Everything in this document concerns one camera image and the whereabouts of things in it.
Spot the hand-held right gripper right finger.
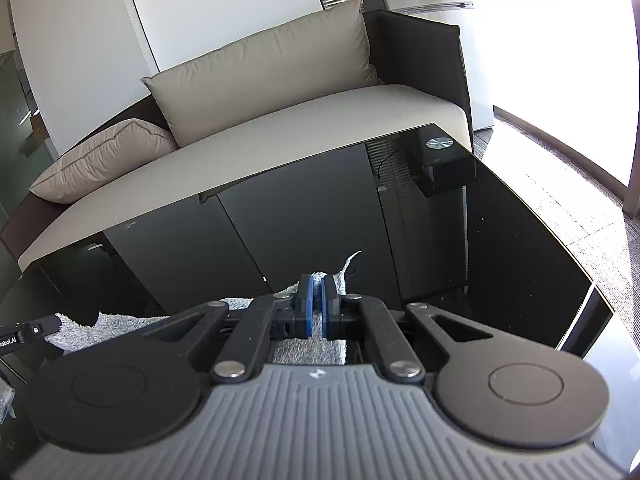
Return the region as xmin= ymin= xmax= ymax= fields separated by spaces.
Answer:
xmin=322 ymin=274 xmax=494 ymax=382

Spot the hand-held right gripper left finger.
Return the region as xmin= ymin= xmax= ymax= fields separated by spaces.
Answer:
xmin=142 ymin=272 xmax=319 ymax=382

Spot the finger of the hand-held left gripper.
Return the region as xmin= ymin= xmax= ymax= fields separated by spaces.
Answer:
xmin=0 ymin=314 xmax=63 ymax=359

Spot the grey fluffy towel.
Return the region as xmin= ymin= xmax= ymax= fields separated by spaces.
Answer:
xmin=47 ymin=251 xmax=362 ymax=366

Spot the black table leg block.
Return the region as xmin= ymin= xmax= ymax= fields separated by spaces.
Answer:
xmin=407 ymin=151 xmax=478 ymax=199

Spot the dark brown sofa beige seat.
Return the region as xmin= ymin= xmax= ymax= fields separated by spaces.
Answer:
xmin=0 ymin=8 xmax=473 ymax=273

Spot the small beige sofa cushion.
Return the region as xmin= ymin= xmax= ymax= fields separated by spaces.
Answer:
xmin=29 ymin=119 xmax=178 ymax=204

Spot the large beige sofa cushion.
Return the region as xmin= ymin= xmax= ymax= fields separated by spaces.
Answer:
xmin=141 ymin=0 xmax=383 ymax=148

